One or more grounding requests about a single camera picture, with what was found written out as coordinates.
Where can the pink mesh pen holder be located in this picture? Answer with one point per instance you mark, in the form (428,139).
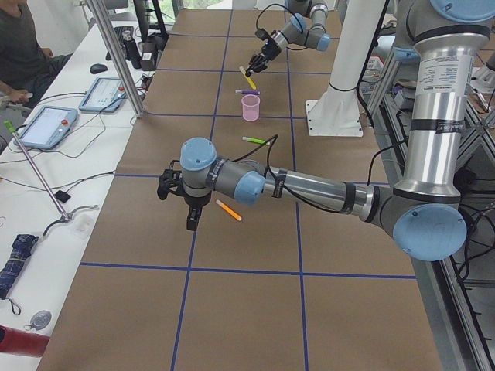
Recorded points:
(250,107)

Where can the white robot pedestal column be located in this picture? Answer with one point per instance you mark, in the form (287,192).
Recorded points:
(361,21)

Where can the black water bottle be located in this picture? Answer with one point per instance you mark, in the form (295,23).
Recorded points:
(131,48)

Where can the green highlighter pen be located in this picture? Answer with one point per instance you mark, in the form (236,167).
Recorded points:
(256,141)

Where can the aluminium frame post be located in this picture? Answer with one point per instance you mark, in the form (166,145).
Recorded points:
(110,39)

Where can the near teach pendant tablet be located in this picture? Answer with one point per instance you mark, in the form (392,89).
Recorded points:
(48,127)

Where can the red cylinder bottle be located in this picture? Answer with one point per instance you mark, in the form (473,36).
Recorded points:
(22,343)

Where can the purple highlighter pen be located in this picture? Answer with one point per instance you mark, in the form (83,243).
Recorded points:
(247,92)

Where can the metal rod with green tip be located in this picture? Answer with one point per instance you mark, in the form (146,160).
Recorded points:
(65,217)

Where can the seated person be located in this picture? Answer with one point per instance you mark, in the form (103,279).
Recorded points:
(27,69)

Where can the black computer mouse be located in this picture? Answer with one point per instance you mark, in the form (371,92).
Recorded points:
(98,68)

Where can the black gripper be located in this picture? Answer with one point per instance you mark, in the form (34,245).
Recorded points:
(267,49)
(192,202)

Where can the orange highlighter pen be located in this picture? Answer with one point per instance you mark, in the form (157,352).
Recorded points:
(228,210)

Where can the yellow highlighter pen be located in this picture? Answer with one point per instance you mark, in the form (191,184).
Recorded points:
(247,78)

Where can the folded blue umbrella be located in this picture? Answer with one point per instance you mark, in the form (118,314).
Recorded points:
(21,251)

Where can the teach pendant tablet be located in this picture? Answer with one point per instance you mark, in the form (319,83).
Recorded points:
(105,95)
(48,127)

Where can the far teach pendant tablet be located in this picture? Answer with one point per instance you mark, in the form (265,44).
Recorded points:
(105,95)

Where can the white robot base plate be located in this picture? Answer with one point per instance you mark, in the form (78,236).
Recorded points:
(337,119)

